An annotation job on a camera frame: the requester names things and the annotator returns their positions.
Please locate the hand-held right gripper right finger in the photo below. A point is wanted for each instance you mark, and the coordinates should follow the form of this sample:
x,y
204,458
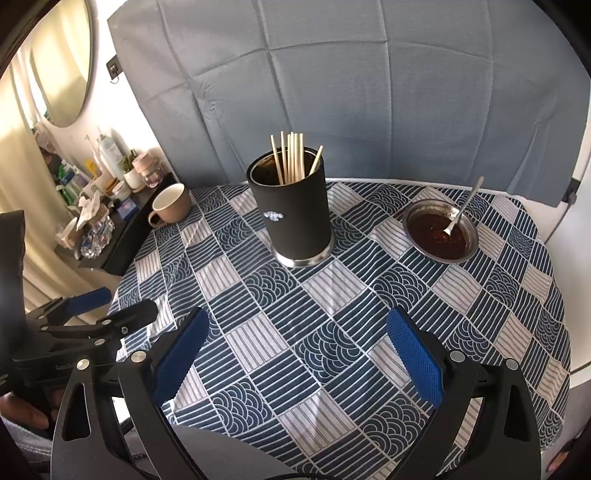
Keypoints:
x,y
418,357

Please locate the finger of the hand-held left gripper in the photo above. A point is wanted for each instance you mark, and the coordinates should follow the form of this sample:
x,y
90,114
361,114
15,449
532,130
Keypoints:
x,y
134,314
90,297

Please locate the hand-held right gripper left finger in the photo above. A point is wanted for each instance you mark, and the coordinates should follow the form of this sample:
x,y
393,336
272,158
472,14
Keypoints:
x,y
178,355

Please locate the black cylindrical utensil holder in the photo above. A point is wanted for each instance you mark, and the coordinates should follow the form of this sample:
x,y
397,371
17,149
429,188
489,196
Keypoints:
x,y
295,221

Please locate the bundle of wooden chopsticks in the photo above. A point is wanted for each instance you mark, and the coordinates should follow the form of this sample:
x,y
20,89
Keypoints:
x,y
292,157

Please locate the person's left hand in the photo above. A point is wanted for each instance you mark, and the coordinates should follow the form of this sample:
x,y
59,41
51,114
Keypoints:
x,y
25,410

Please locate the clear crystal glass ornament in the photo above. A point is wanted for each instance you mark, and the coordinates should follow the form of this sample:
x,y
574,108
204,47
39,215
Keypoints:
x,y
97,237

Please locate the black side shelf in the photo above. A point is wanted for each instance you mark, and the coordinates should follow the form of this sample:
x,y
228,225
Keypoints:
x,y
134,224

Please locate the white crumpled tissue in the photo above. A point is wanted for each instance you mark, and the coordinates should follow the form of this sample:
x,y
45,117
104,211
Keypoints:
x,y
87,207

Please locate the beige curtain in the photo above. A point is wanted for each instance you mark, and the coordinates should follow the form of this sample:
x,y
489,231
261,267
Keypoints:
x,y
27,184

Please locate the small blue box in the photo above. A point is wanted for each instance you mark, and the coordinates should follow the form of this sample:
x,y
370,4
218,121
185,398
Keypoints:
x,y
125,209

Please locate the blue white patterned tablecloth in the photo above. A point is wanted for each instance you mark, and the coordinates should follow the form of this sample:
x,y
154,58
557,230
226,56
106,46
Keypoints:
x,y
323,323

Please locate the green toiletry bottles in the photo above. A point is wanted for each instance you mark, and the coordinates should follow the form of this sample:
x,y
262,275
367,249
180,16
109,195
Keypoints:
x,y
69,180

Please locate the beige ceramic mug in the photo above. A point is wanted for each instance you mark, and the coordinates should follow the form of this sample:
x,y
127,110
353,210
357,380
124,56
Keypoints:
x,y
178,207

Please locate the dark red chili sauce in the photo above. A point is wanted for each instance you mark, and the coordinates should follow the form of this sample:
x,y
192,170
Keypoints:
x,y
429,240

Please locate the small plant in white pot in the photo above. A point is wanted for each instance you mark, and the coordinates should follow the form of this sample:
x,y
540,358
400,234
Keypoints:
x,y
133,177

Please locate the yellow tube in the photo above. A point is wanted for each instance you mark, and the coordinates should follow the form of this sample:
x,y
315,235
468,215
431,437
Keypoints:
x,y
92,168

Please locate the round metal bowl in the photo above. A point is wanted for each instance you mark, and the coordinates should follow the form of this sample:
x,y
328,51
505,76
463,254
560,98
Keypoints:
x,y
470,230

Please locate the pink glass jars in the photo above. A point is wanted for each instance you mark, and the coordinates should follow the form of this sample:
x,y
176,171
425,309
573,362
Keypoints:
x,y
150,170

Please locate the white pump bottle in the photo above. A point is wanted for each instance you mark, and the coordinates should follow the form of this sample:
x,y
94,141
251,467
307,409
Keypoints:
x,y
110,154

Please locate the metal spoon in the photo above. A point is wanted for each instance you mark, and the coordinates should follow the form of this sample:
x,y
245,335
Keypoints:
x,y
466,203

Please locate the person's grey clothing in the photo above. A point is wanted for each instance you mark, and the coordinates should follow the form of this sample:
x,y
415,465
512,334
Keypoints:
x,y
27,454

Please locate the black power plug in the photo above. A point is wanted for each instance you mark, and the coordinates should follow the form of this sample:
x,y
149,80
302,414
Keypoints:
x,y
570,191

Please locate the blue-grey backdrop cloth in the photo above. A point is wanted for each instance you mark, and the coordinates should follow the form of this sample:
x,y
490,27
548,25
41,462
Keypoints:
x,y
369,92

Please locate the round wall mirror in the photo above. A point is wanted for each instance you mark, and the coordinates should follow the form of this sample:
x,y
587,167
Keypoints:
x,y
64,69

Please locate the black wall socket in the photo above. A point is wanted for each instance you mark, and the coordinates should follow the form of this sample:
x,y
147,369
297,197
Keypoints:
x,y
114,66

